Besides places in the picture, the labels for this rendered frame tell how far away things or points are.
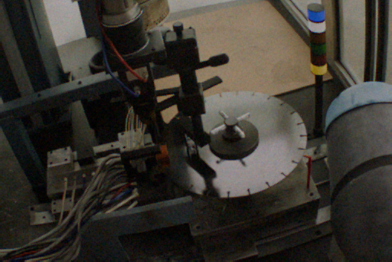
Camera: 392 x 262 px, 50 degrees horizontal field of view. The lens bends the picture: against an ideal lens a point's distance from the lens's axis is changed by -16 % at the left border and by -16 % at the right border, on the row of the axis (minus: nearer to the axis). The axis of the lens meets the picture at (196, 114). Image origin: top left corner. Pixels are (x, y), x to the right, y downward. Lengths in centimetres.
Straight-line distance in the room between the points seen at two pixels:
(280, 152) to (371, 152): 62
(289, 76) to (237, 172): 62
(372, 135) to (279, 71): 116
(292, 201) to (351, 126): 62
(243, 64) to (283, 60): 14
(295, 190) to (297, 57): 67
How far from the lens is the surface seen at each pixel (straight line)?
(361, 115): 47
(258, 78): 156
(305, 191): 109
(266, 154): 103
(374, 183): 41
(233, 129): 103
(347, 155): 45
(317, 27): 113
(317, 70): 120
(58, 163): 124
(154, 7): 159
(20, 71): 147
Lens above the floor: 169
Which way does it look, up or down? 40 degrees down
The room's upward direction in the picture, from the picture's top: 11 degrees counter-clockwise
